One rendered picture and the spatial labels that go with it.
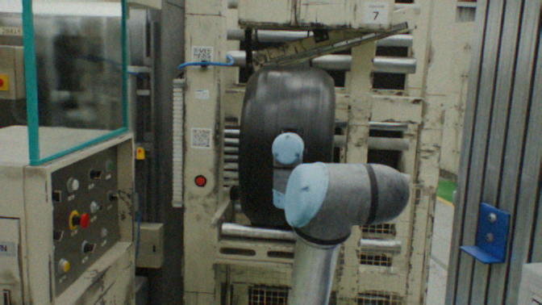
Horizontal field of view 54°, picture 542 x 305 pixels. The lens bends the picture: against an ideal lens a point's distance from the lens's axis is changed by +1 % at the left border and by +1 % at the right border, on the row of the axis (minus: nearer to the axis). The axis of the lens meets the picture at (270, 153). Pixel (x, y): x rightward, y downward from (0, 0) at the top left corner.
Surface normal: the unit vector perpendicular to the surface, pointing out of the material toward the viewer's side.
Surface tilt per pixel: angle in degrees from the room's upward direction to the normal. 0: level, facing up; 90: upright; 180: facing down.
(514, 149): 90
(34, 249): 90
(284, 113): 59
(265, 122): 65
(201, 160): 90
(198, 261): 90
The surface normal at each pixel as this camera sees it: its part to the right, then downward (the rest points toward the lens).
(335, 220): 0.21, 0.54
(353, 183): 0.16, -0.40
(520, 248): -0.97, 0.01
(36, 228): -0.10, 0.18
